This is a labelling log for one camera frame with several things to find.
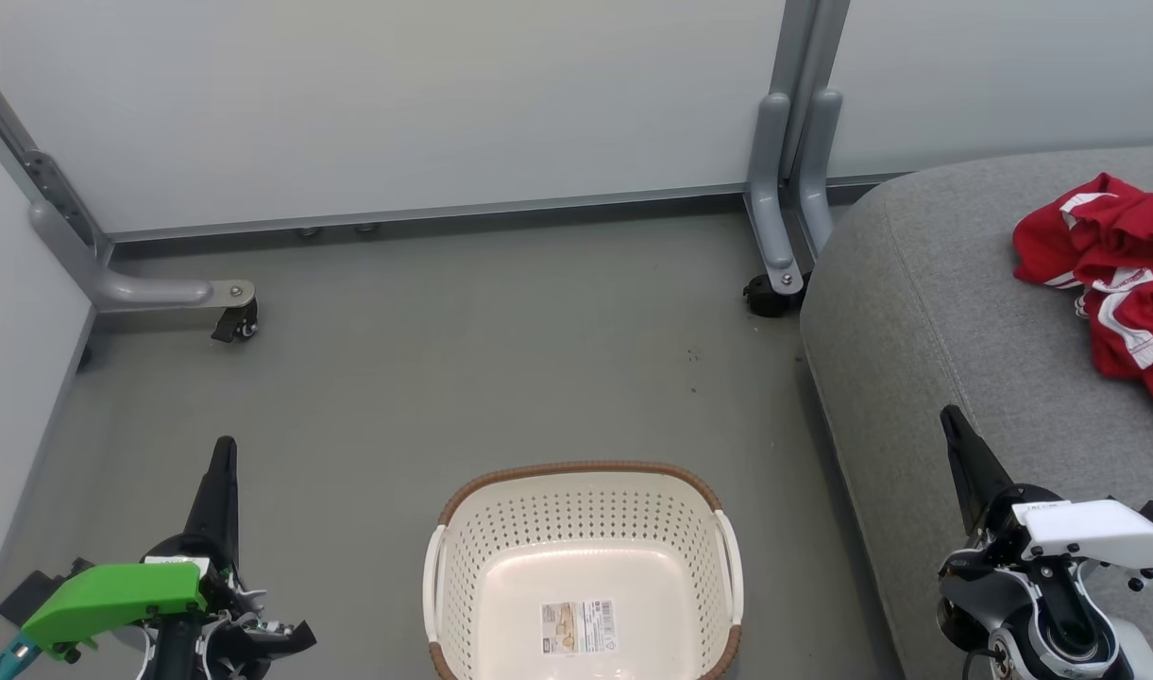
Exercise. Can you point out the printed paper label sticker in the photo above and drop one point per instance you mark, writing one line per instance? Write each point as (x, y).
(578, 626)

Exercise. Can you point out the grey fabric sofa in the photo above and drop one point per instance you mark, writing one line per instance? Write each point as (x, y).
(954, 331)

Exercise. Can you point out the grey partition bottom rail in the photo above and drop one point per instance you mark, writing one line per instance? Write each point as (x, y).
(425, 212)

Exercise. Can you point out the cream perforated laundry basket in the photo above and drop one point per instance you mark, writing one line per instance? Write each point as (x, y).
(585, 529)

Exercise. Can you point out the grey partition upright post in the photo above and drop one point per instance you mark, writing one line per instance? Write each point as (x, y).
(803, 57)

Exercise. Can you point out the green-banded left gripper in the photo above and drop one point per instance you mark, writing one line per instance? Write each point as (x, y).
(113, 600)

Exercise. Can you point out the red white-striped sports clothing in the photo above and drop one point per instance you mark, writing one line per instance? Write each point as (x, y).
(1119, 274)

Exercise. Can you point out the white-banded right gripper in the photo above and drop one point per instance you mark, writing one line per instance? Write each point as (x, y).
(1095, 534)

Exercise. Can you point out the grey diagonal partition frame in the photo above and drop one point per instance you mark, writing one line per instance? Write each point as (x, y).
(38, 161)

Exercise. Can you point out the long grey partition foot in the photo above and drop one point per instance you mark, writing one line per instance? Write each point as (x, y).
(132, 283)

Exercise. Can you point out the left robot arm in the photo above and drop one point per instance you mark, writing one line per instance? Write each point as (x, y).
(227, 647)

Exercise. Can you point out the black caster wheel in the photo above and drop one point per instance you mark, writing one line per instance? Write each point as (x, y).
(236, 323)
(770, 295)

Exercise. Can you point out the tall grey partition foot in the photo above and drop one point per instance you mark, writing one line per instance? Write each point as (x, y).
(770, 189)

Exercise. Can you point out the short grey partition foot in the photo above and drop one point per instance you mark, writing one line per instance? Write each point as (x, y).
(817, 170)

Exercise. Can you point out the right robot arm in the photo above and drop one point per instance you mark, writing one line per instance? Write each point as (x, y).
(1039, 623)

